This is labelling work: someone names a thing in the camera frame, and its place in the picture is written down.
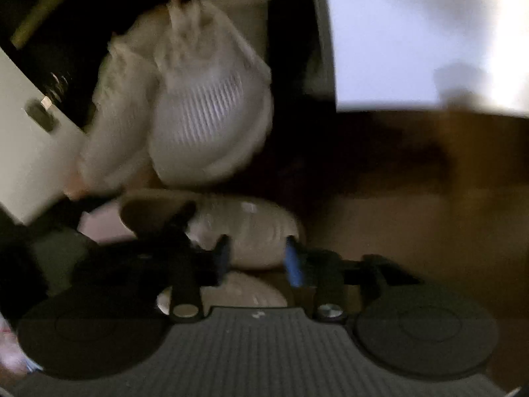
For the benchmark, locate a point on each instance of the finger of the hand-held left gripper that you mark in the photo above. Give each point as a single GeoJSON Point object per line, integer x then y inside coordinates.
{"type": "Point", "coordinates": [91, 203]}

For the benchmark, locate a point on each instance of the white mesh sneaker orange tabs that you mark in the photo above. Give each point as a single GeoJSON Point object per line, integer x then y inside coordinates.
{"type": "Point", "coordinates": [120, 111]}
{"type": "Point", "coordinates": [206, 103]}

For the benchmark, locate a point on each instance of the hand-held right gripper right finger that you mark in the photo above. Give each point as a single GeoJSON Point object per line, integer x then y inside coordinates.
{"type": "Point", "coordinates": [293, 262]}

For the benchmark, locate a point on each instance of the cream loafer shoe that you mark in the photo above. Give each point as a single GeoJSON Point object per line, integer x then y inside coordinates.
{"type": "Point", "coordinates": [256, 223]}
{"type": "Point", "coordinates": [248, 291]}

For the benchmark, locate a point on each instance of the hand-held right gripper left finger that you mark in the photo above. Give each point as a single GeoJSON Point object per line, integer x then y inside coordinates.
{"type": "Point", "coordinates": [223, 256]}

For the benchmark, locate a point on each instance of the white cabinet door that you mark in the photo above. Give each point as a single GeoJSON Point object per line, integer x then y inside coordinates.
{"type": "Point", "coordinates": [24, 153]}
{"type": "Point", "coordinates": [413, 37]}

